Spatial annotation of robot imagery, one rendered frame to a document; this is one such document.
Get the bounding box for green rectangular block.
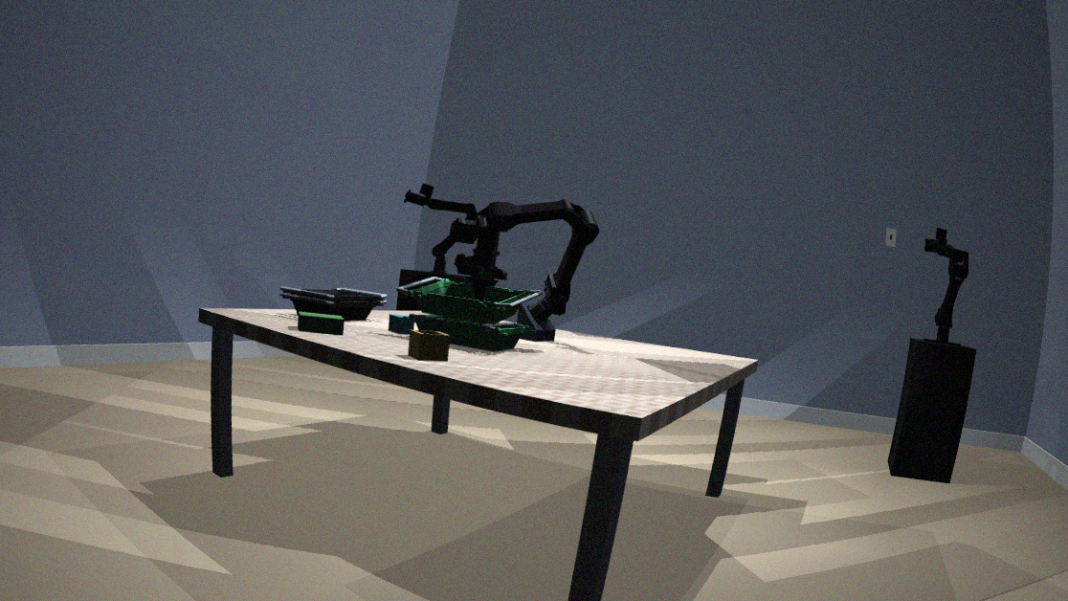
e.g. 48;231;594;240
298;312;345;335

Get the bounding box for tan open box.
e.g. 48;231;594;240
408;330;450;362

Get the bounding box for light blue cube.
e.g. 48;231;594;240
388;314;414;334

